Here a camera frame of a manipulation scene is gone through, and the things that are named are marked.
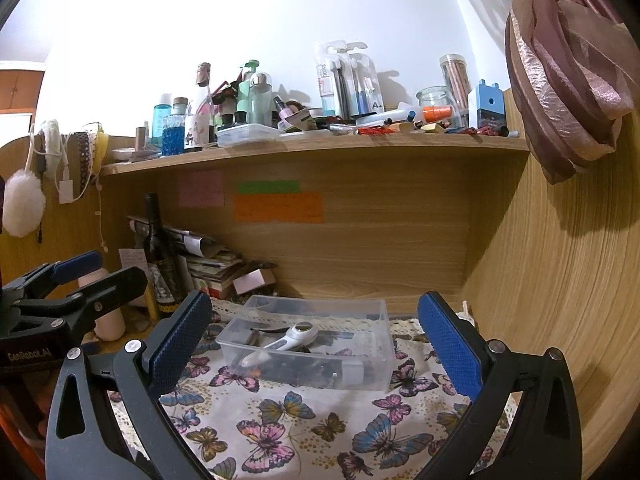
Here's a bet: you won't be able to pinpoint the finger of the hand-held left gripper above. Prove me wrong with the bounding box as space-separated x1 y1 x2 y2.
15 266 148 327
0 251 104 307

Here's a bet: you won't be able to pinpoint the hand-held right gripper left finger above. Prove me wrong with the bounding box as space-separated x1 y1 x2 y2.
45 289 216 480

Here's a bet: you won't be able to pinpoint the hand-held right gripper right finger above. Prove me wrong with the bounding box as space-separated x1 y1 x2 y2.
417 290 583 480

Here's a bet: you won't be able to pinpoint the clear plastic storage box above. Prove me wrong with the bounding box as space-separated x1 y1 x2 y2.
216 295 396 392

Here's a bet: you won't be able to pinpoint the white handheld massager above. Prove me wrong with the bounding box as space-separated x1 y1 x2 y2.
240 321 321 371

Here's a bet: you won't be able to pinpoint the pink cylinder bottle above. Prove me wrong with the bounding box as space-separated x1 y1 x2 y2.
80 266 127 342

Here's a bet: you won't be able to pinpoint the white handwritten note paper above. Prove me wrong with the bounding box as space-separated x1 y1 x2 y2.
119 247 150 281

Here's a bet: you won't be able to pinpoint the dark wine bottle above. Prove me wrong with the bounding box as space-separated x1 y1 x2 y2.
143 193 183 318

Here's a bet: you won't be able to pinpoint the white fluffy pom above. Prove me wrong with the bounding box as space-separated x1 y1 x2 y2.
2 170 47 237

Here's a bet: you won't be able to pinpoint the pile of books and papers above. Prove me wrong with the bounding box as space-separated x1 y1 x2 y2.
127 215 251 301

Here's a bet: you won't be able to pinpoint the small pink white box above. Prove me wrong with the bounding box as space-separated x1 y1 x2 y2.
232 268 278 296

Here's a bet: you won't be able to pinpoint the black lace headband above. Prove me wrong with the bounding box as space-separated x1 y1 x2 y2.
70 131 96 200

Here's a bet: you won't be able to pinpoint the yellow headband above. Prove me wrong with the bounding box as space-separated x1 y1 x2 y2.
92 130 108 171

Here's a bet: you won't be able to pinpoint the white fuzzy headband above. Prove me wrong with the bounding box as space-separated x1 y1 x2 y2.
31 120 66 171

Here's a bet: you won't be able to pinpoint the pink sticky note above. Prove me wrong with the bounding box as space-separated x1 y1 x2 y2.
179 170 224 207

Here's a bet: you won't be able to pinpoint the butterfly print tablecloth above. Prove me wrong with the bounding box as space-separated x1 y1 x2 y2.
107 300 518 480

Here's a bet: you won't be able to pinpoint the blue bead glass bottle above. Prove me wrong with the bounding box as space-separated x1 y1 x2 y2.
161 97 187 157

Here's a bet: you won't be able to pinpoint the orange sticky note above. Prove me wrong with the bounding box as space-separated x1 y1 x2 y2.
234 192 324 224

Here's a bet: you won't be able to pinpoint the tall blue liquid bottle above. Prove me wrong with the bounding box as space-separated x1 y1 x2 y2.
152 93 173 148

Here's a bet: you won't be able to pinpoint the clear bottle with illustrated label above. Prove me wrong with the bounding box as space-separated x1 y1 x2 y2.
185 62 213 152

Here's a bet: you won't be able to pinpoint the green sticky note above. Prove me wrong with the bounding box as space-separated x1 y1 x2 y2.
237 180 302 194

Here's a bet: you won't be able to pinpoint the wooden cabinet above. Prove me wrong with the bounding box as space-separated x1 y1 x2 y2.
0 60 47 113

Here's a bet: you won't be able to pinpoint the flat clear lidded container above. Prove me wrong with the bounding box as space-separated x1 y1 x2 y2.
216 124 281 149

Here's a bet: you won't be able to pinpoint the scattered pens and markers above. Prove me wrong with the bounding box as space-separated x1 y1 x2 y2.
320 110 526 138

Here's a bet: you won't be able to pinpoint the wooden shelf board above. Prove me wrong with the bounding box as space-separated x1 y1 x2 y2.
100 137 530 176

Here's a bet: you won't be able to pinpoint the clear bottle with silver cap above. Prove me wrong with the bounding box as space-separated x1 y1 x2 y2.
248 72 273 127

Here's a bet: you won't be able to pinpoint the green pump bottle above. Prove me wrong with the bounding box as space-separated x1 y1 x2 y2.
236 58 261 116

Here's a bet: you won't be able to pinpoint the blue pencil sharpener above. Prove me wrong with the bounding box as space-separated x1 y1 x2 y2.
475 81 508 130

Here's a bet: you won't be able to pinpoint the glass jar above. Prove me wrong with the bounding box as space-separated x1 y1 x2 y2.
416 86 453 128

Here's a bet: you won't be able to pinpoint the small pink spray bottle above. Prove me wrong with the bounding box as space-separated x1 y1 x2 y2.
272 95 293 128

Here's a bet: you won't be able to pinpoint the clear tube of pencils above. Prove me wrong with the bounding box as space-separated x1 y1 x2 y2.
440 54 471 111

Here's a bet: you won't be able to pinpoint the toothbrush blister pack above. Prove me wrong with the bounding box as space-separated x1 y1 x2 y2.
315 41 351 118
347 42 386 117

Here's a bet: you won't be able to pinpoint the tied pink brown curtain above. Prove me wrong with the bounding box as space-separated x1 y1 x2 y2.
415 0 631 185

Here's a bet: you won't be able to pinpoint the white thin cable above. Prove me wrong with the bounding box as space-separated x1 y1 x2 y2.
95 180 110 253

